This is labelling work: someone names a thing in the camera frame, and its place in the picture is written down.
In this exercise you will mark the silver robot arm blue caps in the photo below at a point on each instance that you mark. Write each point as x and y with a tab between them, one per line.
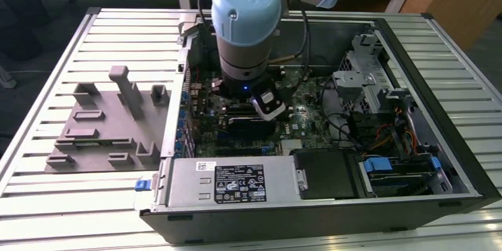
248	21

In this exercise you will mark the black RAM slot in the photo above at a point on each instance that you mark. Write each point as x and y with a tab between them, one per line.
241	115
240	109

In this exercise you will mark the green motherboard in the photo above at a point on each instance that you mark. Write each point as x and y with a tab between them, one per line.
310	121

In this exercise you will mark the small silver heatsink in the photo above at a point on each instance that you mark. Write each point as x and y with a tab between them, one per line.
292	145

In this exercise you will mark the metal drive cage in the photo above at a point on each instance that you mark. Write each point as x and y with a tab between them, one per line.
353	83

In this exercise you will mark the grey parts rack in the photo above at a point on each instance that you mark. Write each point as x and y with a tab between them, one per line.
114	133

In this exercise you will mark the silver power supply unit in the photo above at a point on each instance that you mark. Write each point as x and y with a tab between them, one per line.
189	186

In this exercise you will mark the black disk bay cover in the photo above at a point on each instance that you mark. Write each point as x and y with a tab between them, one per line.
328	174

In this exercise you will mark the green RAM stick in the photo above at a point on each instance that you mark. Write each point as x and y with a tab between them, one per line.
94	144

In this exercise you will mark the blue case latch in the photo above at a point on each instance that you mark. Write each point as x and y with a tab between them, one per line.
142	187

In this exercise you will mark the hard disk in blue carrier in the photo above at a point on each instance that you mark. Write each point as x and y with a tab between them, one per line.
378	165

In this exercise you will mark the black PC case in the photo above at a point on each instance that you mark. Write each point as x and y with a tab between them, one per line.
314	227

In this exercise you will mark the black office chair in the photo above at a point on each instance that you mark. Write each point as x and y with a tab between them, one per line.
23	18

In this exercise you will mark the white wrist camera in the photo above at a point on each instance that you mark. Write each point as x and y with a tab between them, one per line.
269	104

